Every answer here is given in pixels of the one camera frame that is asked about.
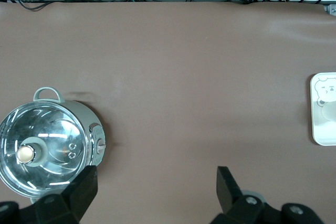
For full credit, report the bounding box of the brown table mat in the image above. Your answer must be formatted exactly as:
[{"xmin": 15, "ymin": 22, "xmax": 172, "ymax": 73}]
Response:
[{"xmin": 0, "ymin": 0, "xmax": 336, "ymax": 224}]

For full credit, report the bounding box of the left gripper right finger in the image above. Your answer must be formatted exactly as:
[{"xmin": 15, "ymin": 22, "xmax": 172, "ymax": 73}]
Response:
[{"xmin": 209, "ymin": 166, "xmax": 325, "ymax": 224}]

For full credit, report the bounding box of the cream bear print tray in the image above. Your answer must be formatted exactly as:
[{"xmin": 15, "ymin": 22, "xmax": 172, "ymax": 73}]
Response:
[{"xmin": 309, "ymin": 72, "xmax": 336, "ymax": 146}]

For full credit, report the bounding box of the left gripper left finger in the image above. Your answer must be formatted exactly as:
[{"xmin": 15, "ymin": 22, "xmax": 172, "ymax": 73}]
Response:
[{"xmin": 0, "ymin": 165, "xmax": 99, "ymax": 224}]

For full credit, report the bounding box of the glass pot lid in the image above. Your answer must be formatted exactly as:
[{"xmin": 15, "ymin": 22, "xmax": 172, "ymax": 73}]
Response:
[{"xmin": 0, "ymin": 100, "xmax": 90, "ymax": 192}]

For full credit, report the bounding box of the grey-green electric pot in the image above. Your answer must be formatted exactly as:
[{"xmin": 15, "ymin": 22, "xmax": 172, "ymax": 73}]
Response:
[{"xmin": 0, "ymin": 87, "xmax": 107, "ymax": 199}]

